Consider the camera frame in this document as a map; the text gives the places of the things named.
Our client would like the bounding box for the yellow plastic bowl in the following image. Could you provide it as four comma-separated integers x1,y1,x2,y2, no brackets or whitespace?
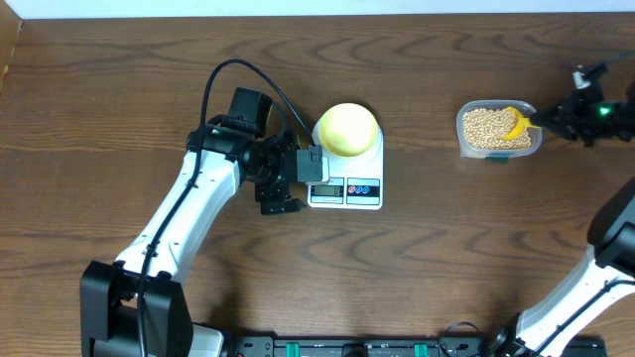
317,103,379,158

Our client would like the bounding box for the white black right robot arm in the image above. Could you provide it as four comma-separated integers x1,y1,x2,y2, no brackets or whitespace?
480,62,634,356

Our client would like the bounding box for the white digital kitchen scale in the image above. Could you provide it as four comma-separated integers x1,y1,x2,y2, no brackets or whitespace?
308,130,384,210

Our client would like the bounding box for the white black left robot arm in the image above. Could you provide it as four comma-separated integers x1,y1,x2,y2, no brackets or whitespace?
80,115,329,356

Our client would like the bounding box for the clear container of soybeans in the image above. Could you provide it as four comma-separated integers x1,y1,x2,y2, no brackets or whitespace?
456,100,543,159

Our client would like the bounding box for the cardboard box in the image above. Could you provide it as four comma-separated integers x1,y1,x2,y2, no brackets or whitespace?
0,0,23,88

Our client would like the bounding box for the yellow plastic scoop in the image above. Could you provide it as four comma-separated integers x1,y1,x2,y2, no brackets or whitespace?
501,106,539,141

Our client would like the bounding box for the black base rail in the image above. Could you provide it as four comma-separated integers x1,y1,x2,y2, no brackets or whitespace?
222,334,609,357

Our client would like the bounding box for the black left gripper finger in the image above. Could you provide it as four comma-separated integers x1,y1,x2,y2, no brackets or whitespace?
261,198,306,215
296,145,329,183

